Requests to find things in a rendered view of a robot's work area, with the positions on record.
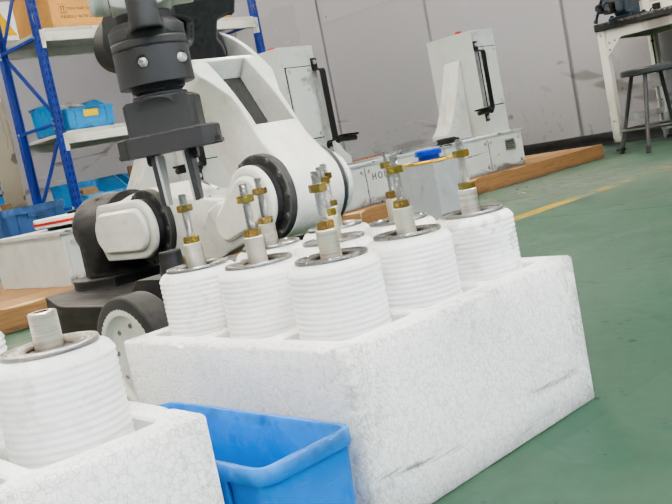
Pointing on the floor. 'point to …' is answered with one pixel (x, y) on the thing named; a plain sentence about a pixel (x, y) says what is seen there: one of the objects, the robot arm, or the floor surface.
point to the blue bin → (277, 457)
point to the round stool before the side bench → (645, 102)
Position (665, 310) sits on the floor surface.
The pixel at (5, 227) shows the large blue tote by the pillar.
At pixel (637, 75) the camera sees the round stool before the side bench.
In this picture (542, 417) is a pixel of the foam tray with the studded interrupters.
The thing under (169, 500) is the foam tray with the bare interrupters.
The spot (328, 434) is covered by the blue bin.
